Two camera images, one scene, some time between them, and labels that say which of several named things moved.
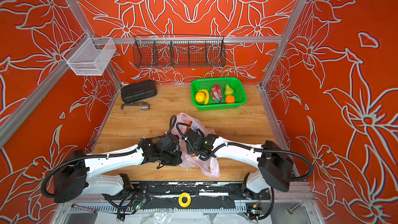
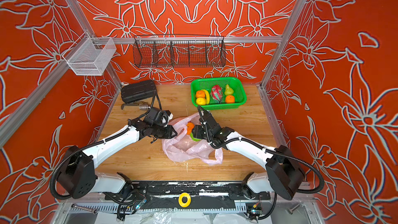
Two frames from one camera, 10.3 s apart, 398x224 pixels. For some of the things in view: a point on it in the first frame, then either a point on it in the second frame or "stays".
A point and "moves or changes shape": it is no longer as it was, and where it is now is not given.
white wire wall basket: (90, 56) stays
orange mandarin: (230, 99) stays
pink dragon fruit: (216, 93) stays
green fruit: (228, 91) stays
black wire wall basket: (179, 51) stays
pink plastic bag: (210, 166) moves or changes shape
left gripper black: (178, 161) -> (171, 133)
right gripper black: (189, 148) -> (198, 131)
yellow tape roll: (181, 203) stays
